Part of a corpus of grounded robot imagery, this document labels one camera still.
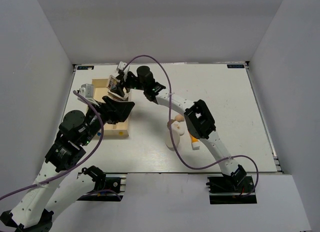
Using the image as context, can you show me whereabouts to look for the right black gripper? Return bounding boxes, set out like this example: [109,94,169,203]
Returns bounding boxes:
[111,71,147,97]

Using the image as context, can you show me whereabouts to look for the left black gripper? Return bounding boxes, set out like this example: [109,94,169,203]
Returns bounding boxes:
[81,95,135,145]

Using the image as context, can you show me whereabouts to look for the gold eyeshadow palette white label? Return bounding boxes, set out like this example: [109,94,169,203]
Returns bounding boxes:
[108,90,129,101]

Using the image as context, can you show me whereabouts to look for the small colourful eyeshadow palette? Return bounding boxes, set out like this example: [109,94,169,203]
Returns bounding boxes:
[107,75,119,90]

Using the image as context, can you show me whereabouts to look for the round beige powder puff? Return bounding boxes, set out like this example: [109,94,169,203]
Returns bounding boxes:
[164,130,181,150]

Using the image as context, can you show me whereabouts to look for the orange tube white cap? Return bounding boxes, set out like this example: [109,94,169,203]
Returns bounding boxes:
[190,134,200,150]

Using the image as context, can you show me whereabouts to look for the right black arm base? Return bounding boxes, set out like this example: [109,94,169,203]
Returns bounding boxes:
[206,176,257,205]

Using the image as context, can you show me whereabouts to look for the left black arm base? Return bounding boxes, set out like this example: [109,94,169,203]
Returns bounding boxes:
[78,174,127,202]

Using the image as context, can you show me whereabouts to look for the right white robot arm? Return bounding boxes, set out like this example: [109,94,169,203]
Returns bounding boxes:
[112,62,247,192]

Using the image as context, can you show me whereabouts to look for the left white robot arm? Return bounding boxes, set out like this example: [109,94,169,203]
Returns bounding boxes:
[0,92,135,232]

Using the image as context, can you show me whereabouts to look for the beige makeup sponge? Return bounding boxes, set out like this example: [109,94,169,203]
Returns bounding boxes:
[174,114,185,122]

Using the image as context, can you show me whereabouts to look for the wooden divided organizer box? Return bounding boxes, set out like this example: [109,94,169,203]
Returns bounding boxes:
[91,78,131,138]

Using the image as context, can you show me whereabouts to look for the left blue table sticker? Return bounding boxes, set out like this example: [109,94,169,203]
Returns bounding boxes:
[77,65,94,70]

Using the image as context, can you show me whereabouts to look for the blue table sticker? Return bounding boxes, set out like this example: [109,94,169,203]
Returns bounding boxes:
[77,65,94,70]
[227,64,245,69]

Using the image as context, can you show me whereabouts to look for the white bottle gold cap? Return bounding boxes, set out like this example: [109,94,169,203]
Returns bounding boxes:
[167,119,185,136]

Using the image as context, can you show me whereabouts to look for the right blue table sticker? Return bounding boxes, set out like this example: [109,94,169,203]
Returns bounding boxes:
[227,64,245,69]

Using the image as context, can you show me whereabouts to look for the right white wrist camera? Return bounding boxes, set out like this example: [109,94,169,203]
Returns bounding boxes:
[116,61,130,74]

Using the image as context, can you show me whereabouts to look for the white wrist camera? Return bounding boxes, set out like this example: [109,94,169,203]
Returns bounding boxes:
[116,61,130,74]
[77,84,97,104]

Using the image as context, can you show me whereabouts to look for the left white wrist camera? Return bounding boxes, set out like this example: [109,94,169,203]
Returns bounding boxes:
[77,84,97,104]

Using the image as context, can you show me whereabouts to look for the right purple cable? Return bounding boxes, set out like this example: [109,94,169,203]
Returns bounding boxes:
[122,54,260,198]

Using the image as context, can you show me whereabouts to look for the purple cable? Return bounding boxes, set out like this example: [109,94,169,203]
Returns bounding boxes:
[0,90,124,202]
[122,54,260,198]

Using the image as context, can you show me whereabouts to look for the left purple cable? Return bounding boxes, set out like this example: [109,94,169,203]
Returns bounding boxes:
[0,90,124,202]

